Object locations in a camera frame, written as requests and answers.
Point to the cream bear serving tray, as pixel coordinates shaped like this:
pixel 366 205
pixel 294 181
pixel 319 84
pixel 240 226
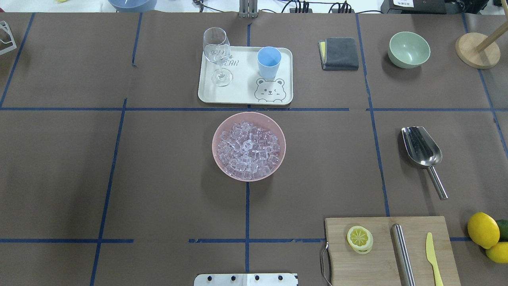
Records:
pixel 247 86

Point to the small yellow lemon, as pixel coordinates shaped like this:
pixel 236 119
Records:
pixel 498 253

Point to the white wire cup rack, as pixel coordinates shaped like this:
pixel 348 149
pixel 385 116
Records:
pixel 7 41

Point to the stainless steel ice scoop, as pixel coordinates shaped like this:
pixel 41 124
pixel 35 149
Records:
pixel 424 153

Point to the clear wine glass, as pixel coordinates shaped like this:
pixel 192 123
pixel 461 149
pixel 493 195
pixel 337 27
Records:
pixel 217 50

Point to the light blue plastic cup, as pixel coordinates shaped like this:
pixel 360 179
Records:
pixel 269 59

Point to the wooden cup tree stand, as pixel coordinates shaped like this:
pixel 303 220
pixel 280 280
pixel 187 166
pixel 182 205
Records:
pixel 478 47

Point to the blue plastic bowl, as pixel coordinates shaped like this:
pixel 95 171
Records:
pixel 133 6

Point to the green lime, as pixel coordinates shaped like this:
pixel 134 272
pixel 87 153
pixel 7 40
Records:
pixel 503 228

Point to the lemon half slice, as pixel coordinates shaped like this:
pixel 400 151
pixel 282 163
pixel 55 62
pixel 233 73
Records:
pixel 360 239

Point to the yellow plastic knife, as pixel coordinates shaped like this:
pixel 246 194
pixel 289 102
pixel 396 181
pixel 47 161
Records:
pixel 432 259

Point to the green ceramic bowl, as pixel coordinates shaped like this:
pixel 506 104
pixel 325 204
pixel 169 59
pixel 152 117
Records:
pixel 408 50

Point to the large yellow lemon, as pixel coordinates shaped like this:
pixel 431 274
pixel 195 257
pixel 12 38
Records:
pixel 483 230

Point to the wooden cutting board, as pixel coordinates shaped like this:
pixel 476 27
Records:
pixel 380 266

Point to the black power strip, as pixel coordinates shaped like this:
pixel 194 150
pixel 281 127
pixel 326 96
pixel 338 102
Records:
pixel 311 6

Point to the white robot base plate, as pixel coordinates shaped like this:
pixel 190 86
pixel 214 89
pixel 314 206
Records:
pixel 247 279

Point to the pink bowl of ice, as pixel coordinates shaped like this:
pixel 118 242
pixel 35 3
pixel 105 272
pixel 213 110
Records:
pixel 249 146

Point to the aluminium frame post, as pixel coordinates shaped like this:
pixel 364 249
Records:
pixel 248 9

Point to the black device box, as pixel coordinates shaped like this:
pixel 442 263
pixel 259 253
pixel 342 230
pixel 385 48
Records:
pixel 432 6

